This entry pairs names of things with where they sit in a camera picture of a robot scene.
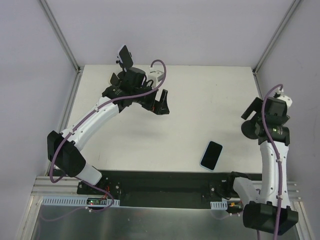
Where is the black round-base phone stand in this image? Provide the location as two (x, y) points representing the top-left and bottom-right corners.
(241, 120), (259, 140)

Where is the phone stand with wooden base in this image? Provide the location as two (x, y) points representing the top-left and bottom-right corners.
(109, 72), (121, 86)

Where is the black clamp phone stand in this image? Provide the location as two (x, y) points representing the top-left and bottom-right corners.
(116, 58), (127, 79)

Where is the phone with lilac case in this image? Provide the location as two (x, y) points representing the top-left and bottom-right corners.
(117, 44), (134, 71)

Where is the phone with blue case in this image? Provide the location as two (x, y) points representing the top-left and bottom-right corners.
(200, 141), (223, 171)

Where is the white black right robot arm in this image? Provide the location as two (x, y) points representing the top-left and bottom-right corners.
(225, 94), (299, 237)

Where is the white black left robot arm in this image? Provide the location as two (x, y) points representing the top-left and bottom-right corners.
(47, 67), (170, 195)

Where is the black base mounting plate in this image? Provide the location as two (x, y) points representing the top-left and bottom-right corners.
(76, 169), (251, 208)

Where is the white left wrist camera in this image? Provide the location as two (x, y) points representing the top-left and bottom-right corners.
(147, 70), (165, 86)

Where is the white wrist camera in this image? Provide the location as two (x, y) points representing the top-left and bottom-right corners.
(273, 91), (293, 108)
(147, 70), (165, 86)

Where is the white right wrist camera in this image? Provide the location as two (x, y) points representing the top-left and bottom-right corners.
(273, 91), (293, 108)

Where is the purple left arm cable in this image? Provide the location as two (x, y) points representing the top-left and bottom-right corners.
(48, 59), (168, 213)

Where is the aluminium corner frame post right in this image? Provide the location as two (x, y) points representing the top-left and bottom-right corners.
(252, 0), (303, 76)

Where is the aluminium corner frame post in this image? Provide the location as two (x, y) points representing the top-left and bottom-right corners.
(37, 0), (81, 73)
(252, 0), (303, 76)

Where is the aluminium corner frame post left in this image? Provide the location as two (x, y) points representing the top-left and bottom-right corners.
(37, 0), (81, 73)

